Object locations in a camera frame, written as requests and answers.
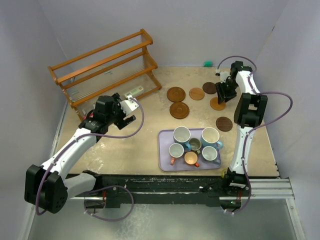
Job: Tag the orange wooden shelf rack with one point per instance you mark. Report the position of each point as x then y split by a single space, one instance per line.
120 66

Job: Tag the white mug orange handle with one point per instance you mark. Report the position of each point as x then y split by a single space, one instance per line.
176 150

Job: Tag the light wooden coaster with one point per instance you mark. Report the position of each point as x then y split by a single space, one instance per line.
217 106
196 93

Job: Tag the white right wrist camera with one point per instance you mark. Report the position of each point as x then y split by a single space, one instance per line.
223 75

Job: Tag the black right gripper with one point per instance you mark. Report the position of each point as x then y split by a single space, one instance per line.
223 95

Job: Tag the aluminium frame rail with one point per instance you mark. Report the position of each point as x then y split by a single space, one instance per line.
270 187

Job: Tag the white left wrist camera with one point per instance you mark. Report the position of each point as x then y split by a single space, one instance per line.
129 105

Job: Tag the dark walnut coaster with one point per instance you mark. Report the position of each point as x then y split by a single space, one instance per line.
224 124
209 88

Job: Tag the olive green mug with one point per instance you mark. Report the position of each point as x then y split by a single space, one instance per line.
196 145

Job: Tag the large light blue mug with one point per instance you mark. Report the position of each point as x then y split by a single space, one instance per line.
210 137

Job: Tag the green object at wall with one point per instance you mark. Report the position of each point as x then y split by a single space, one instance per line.
208 64

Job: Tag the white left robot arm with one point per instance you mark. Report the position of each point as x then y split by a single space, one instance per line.
89 132

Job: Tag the yellow tape roll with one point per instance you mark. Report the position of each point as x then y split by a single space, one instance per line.
224 172

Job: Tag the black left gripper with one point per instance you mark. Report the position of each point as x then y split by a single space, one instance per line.
120 122

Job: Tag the white mug grey-blue handle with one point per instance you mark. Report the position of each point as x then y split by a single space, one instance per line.
210 155

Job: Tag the ringed brown wooden coaster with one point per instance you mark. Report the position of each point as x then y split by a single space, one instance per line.
176 94

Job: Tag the white mug blue handle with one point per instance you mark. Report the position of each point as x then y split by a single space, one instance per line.
182 135

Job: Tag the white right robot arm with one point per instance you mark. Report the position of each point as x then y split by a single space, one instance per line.
248 116

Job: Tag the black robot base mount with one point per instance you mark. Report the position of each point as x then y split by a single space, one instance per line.
205 190

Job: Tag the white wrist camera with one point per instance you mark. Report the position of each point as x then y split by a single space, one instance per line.
129 105
223 75

